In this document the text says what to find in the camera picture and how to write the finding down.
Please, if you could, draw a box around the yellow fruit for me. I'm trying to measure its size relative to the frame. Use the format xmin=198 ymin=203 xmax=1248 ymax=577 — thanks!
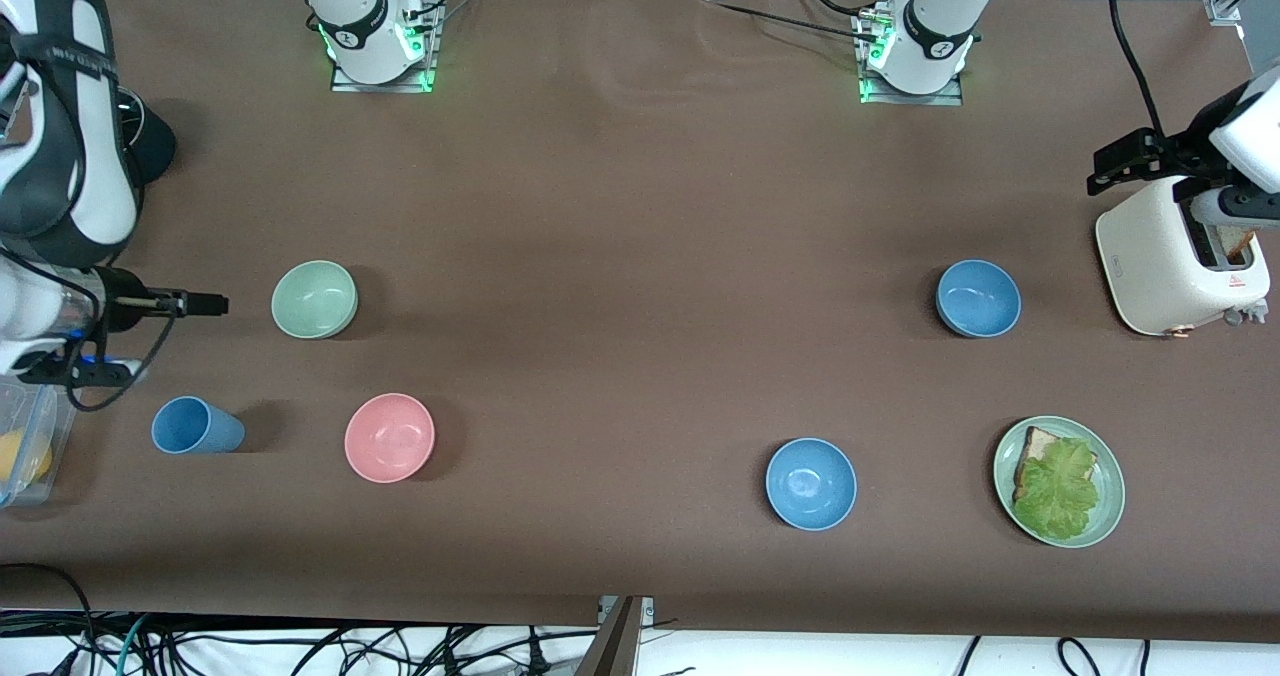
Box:
xmin=0 ymin=431 xmax=53 ymax=487

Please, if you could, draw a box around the blue plastic cup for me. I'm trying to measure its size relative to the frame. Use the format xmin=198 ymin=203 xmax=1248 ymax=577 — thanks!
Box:
xmin=151 ymin=396 xmax=246 ymax=455

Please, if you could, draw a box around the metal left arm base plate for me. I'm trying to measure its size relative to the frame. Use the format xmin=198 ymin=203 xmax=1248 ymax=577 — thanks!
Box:
xmin=858 ymin=11 xmax=966 ymax=107

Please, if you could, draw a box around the bread slice with lettuce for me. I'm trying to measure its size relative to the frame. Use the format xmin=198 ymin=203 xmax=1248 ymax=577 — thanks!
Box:
xmin=1014 ymin=426 xmax=1063 ymax=487

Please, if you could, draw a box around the clear plastic food container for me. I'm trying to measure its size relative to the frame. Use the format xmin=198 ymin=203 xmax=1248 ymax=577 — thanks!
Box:
xmin=0 ymin=371 xmax=76 ymax=507

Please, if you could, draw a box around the cream white toaster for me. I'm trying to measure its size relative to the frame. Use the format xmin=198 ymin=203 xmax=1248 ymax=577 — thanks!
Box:
xmin=1095 ymin=176 xmax=1271 ymax=337

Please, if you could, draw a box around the green lettuce leaf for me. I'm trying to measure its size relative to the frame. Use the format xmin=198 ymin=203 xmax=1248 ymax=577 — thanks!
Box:
xmin=1012 ymin=438 xmax=1099 ymax=541

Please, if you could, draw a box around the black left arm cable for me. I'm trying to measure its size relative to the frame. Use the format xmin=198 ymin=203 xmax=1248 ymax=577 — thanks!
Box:
xmin=1108 ymin=0 xmax=1169 ymax=139

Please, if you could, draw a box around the green plate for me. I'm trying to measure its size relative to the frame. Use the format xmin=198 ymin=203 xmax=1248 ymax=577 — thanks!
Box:
xmin=993 ymin=416 xmax=1126 ymax=549

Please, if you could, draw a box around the pale green bowl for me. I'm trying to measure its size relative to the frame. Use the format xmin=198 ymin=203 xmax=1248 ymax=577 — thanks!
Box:
xmin=271 ymin=260 xmax=359 ymax=340

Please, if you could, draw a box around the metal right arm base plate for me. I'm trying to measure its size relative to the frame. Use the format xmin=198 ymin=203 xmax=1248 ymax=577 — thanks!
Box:
xmin=330 ymin=0 xmax=441 ymax=94

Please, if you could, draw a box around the blue bowl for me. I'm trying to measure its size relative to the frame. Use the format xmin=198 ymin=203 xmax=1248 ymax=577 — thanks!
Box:
xmin=936 ymin=259 xmax=1022 ymax=339
xmin=765 ymin=438 xmax=858 ymax=532

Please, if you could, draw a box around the dark blue saucepan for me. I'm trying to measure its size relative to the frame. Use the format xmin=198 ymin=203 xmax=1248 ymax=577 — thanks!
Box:
xmin=115 ymin=91 xmax=178 ymax=189

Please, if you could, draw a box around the black cable on table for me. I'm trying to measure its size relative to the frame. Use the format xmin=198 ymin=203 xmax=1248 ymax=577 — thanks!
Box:
xmin=690 ymin=0 xmax=881 ymax=45

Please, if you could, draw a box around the metal table edge bracket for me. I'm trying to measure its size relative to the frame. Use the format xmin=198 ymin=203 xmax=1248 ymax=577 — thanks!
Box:
xmin=575 ymin=596 xmax=656 ymax=676

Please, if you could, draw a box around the pink bowl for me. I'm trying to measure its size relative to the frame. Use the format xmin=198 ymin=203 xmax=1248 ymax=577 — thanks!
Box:
xmin=344 ymin=393 xmax=436 ymax=484

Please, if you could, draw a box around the black floor cable loop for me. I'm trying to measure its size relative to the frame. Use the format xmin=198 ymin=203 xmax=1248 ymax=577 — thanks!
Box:
xmin=0 ymin=563 xmax=96 ymax=676

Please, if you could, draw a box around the teal cable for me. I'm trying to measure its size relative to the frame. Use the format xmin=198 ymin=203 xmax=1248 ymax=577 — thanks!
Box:
xmin=118 ymin=613 xmax=151 ymax=676

